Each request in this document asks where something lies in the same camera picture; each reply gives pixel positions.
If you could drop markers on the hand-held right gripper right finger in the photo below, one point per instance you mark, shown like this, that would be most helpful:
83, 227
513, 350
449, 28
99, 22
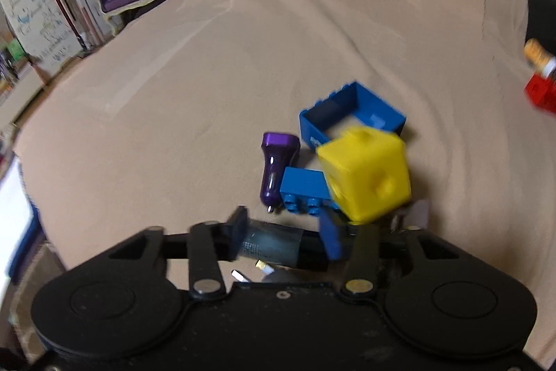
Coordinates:
332, 238

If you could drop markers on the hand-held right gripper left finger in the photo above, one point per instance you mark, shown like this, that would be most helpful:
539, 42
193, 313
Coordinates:
238, 229

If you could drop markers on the black cylindrical tube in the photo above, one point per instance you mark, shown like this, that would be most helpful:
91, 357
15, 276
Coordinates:
282, 245

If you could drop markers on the purple car charger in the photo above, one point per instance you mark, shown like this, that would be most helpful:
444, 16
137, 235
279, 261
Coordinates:
273, 166

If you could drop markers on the yellow plastic cube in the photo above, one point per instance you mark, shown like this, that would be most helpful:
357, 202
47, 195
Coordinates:
360, 171

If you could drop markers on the blue square frame block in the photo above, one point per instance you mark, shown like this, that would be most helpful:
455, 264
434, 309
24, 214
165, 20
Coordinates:
378, 110

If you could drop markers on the blue studded brick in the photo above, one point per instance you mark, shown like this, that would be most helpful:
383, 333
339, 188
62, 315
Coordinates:
302, 182

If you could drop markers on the beige blanket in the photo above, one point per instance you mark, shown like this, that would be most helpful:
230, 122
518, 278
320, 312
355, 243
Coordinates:
260, 49

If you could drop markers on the white blue-edged panel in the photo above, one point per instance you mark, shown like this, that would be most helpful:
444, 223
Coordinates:
15, 214

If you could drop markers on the red plastic cube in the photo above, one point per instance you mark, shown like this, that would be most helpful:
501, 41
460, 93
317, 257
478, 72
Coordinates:
541, 93

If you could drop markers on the small yellow white bottle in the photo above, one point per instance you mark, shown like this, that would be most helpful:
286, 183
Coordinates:
536, 53

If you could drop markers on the red stick vacuum cleaner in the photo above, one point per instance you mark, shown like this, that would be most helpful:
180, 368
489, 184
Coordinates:
65, 8

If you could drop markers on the white drawer cabinet with drawings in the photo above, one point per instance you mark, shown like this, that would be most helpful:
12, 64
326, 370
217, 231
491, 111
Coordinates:
39, 23

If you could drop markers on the black armchair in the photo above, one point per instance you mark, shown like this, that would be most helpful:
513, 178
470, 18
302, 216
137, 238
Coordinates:
538, 6

